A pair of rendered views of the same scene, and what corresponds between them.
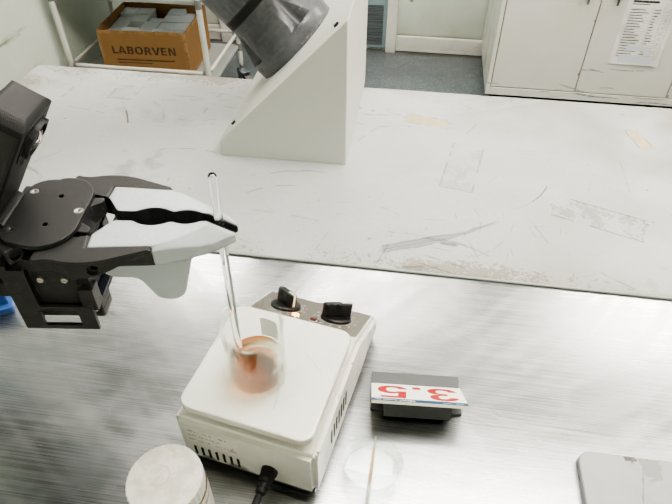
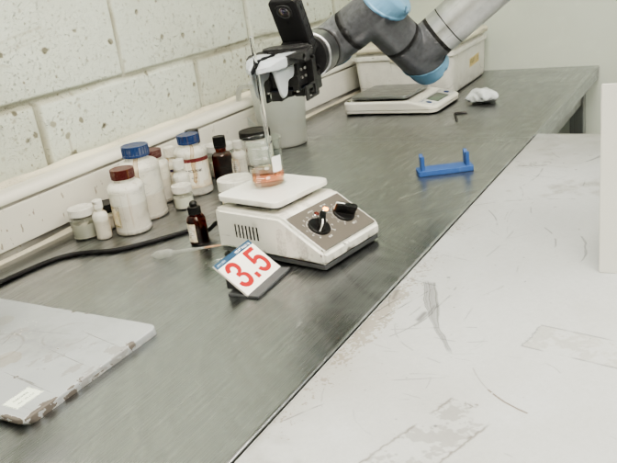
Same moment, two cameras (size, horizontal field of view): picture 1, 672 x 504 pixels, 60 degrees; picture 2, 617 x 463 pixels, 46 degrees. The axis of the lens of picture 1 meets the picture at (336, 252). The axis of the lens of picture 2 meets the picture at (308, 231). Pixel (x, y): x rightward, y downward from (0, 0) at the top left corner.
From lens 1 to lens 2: 1.14 m
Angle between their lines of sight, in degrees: 92
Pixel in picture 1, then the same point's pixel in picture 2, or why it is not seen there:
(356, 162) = (604, 278)
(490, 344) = (278, 317)
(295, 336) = (287, 190)
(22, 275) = not seen: hidden behind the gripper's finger
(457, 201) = (502, 333)
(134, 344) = (370, 205)
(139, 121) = not seen: outside the picture
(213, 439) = not seen: hidden behind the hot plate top
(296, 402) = (241, 192)
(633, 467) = (123, 343)
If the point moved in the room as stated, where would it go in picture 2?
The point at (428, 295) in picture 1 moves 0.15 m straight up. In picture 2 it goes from (353, 298) to (339, 178)
